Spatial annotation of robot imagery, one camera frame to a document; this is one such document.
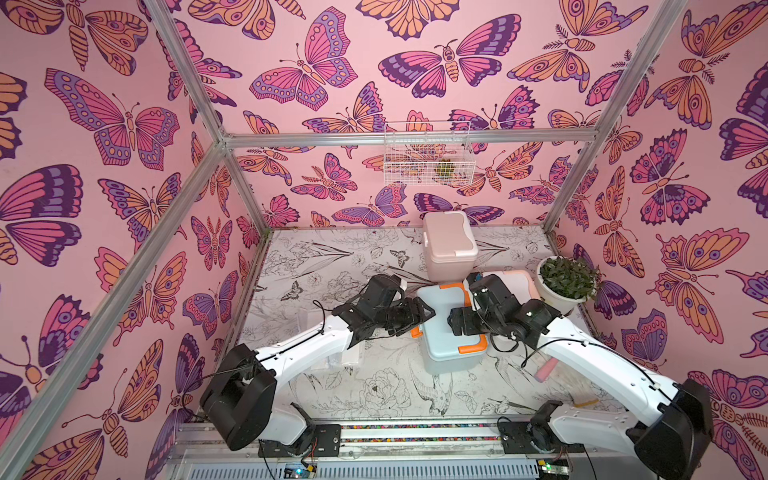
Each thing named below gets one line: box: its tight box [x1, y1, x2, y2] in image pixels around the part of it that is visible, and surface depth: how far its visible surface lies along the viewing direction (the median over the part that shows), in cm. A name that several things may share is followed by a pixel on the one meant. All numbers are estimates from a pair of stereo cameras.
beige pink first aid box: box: [423, 211, 479, 283], surface depth 101 cm
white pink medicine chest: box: [484, 270, 541, 305], surface depth 88 cm
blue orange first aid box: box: [411, 284, 488, 376], surface depth 77 cm
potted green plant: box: [535, 255, 606, 315], surface depth 86 cm
